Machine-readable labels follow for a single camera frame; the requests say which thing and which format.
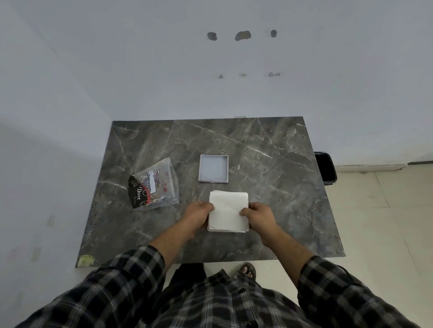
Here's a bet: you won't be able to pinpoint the grey marble table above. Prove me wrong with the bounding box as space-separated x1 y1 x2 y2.
75 117 345 268

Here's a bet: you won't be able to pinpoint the person's right forearm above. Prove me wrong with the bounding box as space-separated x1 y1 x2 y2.
260 225 320 298

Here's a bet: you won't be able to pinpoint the black printed packet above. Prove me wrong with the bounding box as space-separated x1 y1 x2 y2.
128 175 153 209

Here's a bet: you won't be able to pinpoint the black waste bin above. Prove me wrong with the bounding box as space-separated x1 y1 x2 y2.
314 152 337 185

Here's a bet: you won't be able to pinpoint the person's left forearm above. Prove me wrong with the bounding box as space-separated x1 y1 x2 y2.
149 224 203 271

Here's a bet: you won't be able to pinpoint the person's right hand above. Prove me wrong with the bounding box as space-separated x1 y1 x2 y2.
240 202 283 245

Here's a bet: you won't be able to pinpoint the clear plastic bag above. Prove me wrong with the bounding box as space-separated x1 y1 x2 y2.
134 157 179 211

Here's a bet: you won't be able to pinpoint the black trousers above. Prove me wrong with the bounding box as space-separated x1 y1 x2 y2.
159 263 207 305

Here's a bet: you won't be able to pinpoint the black white plaid shirt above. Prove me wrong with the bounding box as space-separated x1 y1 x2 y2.
15 245 421 328

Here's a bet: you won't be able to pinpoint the person's sandalled foot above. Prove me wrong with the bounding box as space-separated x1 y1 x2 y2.
233 263 256 282

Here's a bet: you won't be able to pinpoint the person's left hand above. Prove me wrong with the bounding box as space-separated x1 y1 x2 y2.
183 202 215 240

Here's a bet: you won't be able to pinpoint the white paper stack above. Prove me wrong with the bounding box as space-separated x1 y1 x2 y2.
207 190 250 233

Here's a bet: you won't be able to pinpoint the white square box lid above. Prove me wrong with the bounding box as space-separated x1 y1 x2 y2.
198 154 229 183

